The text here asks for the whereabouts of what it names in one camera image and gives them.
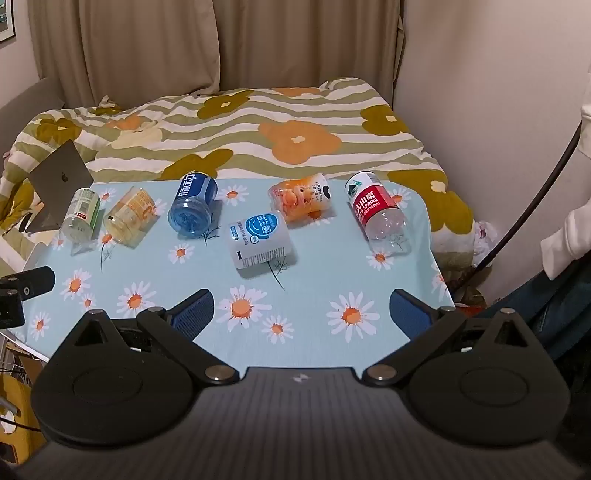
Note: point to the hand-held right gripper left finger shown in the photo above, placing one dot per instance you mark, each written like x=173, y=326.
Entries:
x=195, y=314

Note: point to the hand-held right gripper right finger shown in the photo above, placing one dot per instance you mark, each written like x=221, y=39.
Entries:
x=408, y=313

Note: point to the white cup with blue label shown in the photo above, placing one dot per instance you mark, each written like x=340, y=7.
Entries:
x=259, y=240

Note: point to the orange printed cup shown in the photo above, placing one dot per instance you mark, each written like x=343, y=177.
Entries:
x=301, y=199

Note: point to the green label clear bottle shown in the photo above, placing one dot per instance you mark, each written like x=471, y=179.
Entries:
x=83, y=208

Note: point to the daisy print blue tablecloth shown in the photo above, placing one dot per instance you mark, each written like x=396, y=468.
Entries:
x=314, y=277

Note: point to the silver laptop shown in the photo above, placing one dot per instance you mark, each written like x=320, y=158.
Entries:
x=56, y=181

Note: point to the white plastic bag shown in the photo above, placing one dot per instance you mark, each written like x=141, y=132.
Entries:
x=485, y=236

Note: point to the blue plastic bottle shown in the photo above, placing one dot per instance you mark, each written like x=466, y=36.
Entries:
x=192, y=205

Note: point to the red label water bottle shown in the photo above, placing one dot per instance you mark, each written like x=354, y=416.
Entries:
x=375, y=208

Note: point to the yellow label clear bottle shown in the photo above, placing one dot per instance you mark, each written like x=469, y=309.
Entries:
x=131, y=213

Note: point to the dark blue cloth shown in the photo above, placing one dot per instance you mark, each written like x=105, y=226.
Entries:
x=561, y=314

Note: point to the black curved pole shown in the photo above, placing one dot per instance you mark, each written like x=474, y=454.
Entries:
x=535, y=203

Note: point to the white garment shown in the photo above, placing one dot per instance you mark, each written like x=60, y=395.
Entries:
x=570, y=230

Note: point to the striped floral blanket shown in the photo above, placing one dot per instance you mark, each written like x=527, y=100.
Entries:
x=300, y=117

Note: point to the beige curtain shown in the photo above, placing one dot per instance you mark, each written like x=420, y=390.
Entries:
x=309, y=41
x=124, y=46

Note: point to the framed wall picture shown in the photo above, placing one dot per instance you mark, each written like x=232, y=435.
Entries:
x=5, y=21

